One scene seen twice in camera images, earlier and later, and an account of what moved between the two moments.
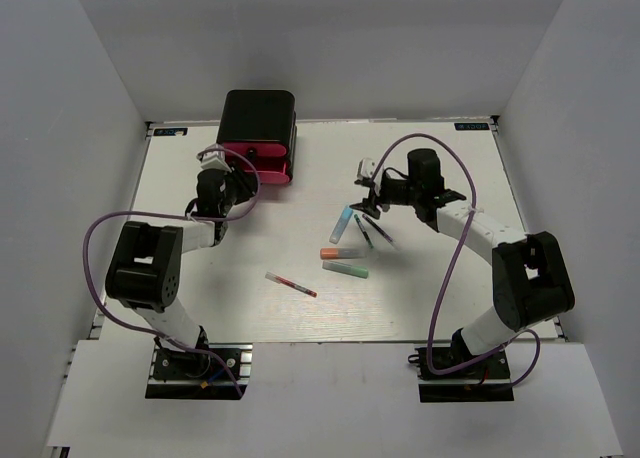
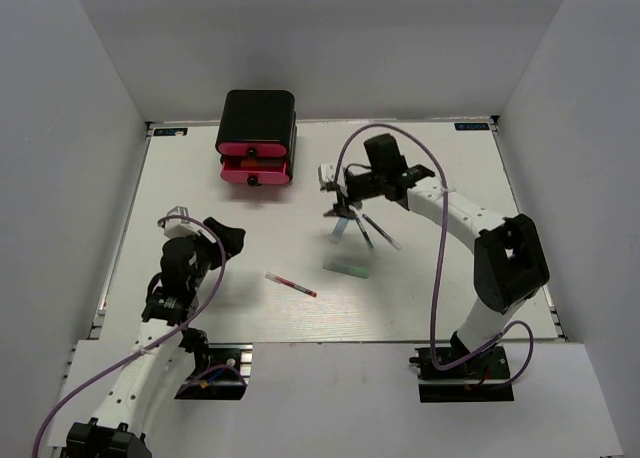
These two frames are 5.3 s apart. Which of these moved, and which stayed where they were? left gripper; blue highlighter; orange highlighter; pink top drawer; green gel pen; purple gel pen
Moved: orange highlighter; left gripper
Stayed: blue highlighter; pink top drawer; green gel pen; purple gel pen
